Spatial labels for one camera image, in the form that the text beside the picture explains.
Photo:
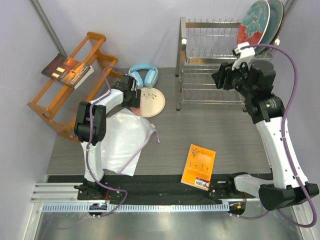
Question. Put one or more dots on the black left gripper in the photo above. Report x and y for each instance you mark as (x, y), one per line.
(135, 103)

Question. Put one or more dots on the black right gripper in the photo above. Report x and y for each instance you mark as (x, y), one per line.
(224, 72)

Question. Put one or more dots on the pink and cream plate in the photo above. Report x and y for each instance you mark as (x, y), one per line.
(152, 102)

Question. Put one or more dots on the red and teal plate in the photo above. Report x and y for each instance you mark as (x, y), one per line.
(254, 24)

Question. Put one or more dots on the dark teal floral plate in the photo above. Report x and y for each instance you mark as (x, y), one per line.
(282, 27)

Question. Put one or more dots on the light teal plate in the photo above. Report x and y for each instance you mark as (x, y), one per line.
(272, 25)

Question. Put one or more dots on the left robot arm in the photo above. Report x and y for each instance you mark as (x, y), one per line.
(91, 126)

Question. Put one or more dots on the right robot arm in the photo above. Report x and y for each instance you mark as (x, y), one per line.
(255, 84)

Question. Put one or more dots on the stainless steel dish rack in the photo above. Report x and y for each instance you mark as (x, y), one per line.
(202, 47)

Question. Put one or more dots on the orange wooden rack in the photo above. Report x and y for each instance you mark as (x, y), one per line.
(56, 103)

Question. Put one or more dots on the light blue headphones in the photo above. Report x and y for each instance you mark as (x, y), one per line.
(145, 74)

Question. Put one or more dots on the clear zip pouch purple trim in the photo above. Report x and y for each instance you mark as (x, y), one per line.
(126, 136)

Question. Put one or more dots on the dark paperback book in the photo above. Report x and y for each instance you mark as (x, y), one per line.
(67, 70)

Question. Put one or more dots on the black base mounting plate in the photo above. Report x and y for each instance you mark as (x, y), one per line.
(148, 193)

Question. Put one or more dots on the orange paperback book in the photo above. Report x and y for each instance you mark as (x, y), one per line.
(198, 167)

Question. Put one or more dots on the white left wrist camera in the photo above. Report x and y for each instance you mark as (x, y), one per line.
(132, 84)

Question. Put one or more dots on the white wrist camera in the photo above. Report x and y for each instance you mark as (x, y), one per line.
(132, 84)
(244, 53)

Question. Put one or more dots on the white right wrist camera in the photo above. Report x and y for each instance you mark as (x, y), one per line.
(244, 53)

